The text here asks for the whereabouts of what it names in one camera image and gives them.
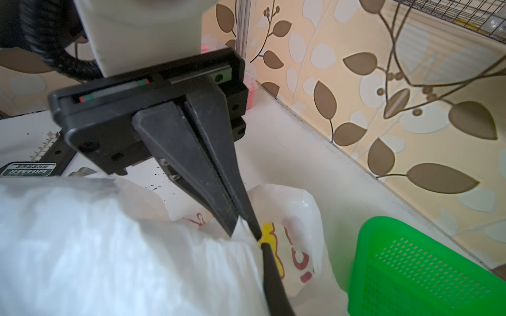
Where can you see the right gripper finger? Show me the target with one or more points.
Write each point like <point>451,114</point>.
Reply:
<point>277,300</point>

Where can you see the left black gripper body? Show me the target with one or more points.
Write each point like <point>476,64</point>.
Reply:
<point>96,117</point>

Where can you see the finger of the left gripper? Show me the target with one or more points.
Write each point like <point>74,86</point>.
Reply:
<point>208,111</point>
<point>174,142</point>

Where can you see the white printed plastic bag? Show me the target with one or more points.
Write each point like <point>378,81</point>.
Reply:
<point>102,245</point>

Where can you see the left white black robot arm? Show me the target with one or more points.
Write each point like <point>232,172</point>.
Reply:
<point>89,40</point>

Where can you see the pink plastic storage box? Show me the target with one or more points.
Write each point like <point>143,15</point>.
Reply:
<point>211,43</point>

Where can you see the green plastic basket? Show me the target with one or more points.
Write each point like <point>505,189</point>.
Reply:
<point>398,270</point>

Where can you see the rear black wire basket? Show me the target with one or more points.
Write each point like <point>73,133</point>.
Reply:
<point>486,17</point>

